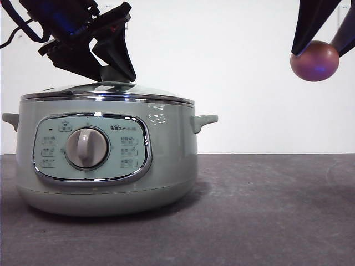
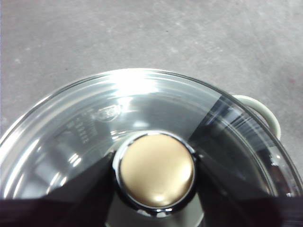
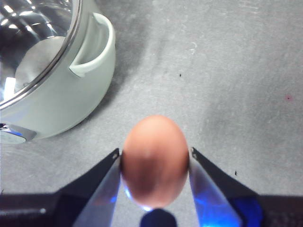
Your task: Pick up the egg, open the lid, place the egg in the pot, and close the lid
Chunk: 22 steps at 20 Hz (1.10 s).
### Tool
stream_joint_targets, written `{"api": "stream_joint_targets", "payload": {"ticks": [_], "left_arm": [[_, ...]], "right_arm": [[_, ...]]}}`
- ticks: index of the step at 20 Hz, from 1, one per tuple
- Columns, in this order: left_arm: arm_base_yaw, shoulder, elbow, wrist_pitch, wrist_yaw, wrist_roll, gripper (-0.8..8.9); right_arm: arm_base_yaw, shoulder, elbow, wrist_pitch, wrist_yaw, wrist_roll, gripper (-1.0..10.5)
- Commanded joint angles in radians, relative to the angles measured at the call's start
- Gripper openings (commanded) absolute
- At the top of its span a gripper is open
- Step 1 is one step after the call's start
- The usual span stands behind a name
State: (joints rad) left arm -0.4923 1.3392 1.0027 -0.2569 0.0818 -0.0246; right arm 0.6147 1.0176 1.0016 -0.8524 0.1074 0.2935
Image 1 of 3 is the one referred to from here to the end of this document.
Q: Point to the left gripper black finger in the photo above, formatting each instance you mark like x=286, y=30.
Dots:
x=75, y=59
x=117, y=52

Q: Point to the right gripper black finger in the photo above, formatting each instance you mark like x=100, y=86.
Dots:
x=348, y=30
x=308, y=25

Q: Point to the glass lid with green knob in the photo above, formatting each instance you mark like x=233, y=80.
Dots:
x=111, y=88

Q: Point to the brown egg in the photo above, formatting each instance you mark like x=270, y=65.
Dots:
x=314, y=62

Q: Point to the pale green electric cooking pot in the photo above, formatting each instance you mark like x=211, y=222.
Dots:
x=172, y=155

